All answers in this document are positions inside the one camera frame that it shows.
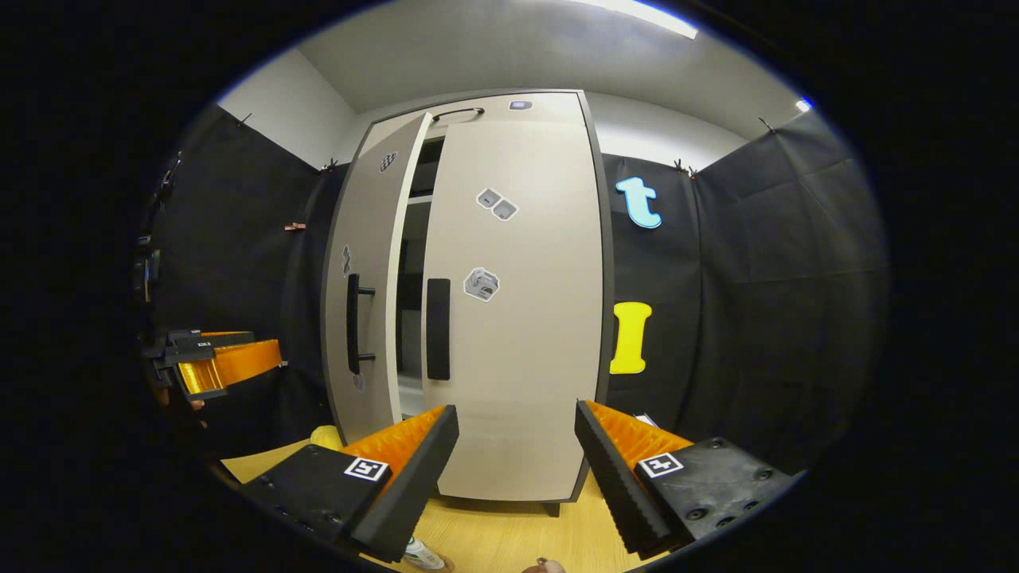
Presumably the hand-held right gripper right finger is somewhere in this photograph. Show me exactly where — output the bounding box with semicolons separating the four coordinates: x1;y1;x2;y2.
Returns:
575;400;797;559

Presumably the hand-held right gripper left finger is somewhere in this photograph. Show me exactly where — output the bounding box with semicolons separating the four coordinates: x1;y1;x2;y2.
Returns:
239;404;461;563

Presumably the white bottle with green label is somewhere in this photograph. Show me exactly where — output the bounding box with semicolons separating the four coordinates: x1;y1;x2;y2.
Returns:
402;537;447;572

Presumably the light grey cabinet door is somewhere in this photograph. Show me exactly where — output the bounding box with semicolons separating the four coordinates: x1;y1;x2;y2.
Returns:
322;111;435;445
420;119;606;502

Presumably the grey cabinet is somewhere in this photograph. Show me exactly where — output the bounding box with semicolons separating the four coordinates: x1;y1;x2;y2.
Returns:
321;88;615;518

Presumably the beige cabinet drawer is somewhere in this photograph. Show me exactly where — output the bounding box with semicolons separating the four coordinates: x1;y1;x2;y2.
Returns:
370;91;588;128

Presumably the long ceiling light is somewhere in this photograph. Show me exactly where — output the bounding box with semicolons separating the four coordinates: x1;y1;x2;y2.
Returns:
573;0;699;39

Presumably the black door handle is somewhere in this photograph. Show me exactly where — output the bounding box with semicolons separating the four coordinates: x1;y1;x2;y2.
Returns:
426;278;451;381
346;273;377;376

